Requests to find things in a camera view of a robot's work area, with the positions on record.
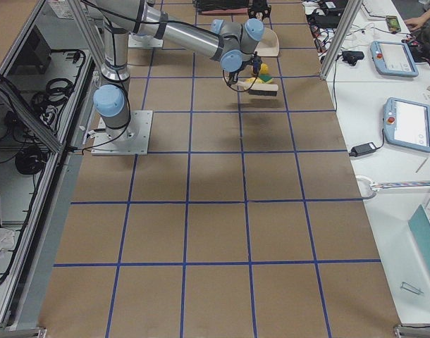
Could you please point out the blue teach pendant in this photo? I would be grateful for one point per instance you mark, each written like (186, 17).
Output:
(407, 124)
(393, 59)

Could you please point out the person hand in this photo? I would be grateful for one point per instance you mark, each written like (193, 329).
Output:
(415, 23)

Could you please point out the bin with black bag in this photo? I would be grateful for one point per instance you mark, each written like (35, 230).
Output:
(212, 6)

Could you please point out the far blue teach pendant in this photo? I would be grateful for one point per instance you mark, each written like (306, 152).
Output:
(393, 59)

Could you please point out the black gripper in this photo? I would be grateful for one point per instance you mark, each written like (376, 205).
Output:
(233, 72)

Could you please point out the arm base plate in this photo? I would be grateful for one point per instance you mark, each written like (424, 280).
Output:
(133, 140)
(144, 42)

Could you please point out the beige hand brush black bristles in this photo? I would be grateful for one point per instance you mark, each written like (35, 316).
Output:
(258, 88)

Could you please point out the yellow peel piece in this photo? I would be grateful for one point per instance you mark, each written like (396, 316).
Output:
(254, 81)

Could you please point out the aluminium frame post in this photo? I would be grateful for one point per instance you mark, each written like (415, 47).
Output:
(343, 29)

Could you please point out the yellow lemon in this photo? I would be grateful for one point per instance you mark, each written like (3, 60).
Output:
(264, 68)

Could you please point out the black webcam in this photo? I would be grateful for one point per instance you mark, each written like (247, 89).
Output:
(352, 57)

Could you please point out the black power adapter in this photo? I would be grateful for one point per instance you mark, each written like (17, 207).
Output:
(363, 149)

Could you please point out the teal folder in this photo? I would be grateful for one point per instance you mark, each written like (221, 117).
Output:
(419, 225)

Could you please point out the beige plastic dustpan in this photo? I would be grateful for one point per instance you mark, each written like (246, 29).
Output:
(269, 45)

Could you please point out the green yellow sponge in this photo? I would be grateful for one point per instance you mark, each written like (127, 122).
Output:
(265, 78)

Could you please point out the near blue teach pendant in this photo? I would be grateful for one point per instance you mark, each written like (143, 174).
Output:
(407, 124)

